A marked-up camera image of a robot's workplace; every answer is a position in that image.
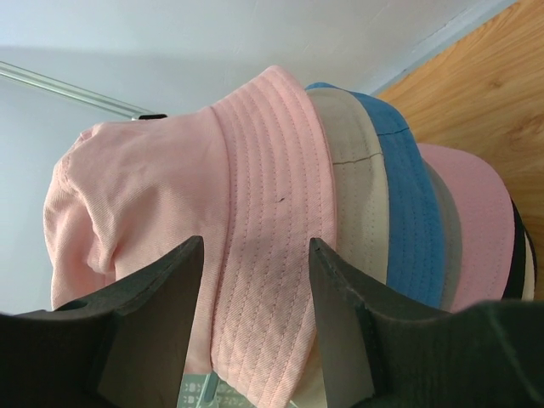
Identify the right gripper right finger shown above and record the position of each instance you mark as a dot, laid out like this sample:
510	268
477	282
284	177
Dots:
381	349

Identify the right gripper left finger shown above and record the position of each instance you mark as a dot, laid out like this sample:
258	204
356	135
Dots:
124	345

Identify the grey plastic laundry basket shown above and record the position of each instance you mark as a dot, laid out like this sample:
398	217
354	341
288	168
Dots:
208	391

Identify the blue bucket hat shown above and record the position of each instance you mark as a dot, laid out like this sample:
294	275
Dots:
416	252

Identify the grey bucket hat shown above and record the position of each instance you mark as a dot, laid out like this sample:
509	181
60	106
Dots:
452	237

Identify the black bucket hat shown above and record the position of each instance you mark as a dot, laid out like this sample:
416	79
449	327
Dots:
515	282

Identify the khaki wide brim hat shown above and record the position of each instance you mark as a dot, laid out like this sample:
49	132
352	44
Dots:
357	191

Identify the beige bucket hat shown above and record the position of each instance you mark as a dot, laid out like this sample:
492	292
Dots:
529	288

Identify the pink bucket hat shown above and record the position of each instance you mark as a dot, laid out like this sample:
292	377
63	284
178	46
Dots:
487	227

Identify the light pink hat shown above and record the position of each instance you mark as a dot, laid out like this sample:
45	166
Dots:
250	174

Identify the aluminium frame rail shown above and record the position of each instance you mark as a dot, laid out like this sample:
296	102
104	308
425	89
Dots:
81	95

